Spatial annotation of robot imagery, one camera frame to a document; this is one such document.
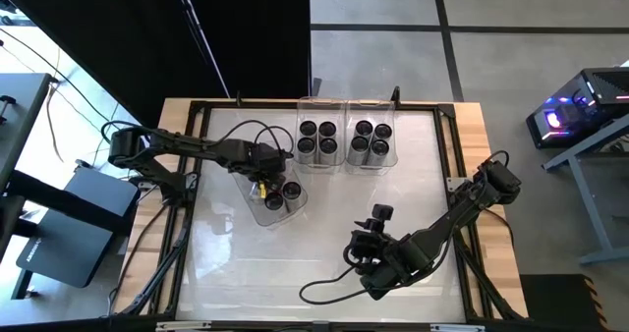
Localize silver metal bracket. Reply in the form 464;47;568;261
155;320;213;331
429;323;486;332

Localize clear plastic bin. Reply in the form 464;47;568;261
344;98;400;176
294;95;348;175
230;158;310;228

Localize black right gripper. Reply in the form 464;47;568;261
343;202;419;303

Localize black floor cable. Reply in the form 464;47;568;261
0;27;129;127

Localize black backdrop curtain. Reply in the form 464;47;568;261
0;0;311;133

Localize black box hazard stripes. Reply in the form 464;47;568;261
519;272;610;331

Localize white can red stripe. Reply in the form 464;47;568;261
280;180;307;211
262;192;291;221

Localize black desk leg bar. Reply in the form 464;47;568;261
0;169;138;236

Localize black desk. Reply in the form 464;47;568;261
0;73;53;191

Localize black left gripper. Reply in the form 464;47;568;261
240;142;289;199

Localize grey metal desk frame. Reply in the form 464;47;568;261
542;118;629;265

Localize silver metal pole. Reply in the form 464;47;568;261
169;0;231;100

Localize black flat base plate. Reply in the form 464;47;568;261
14;167;140;290

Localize tan floor cable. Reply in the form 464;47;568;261
45;46;65;164

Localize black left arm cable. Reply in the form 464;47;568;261
100;119;296;156

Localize black RGB computer tower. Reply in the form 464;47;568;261
524;66;629;149

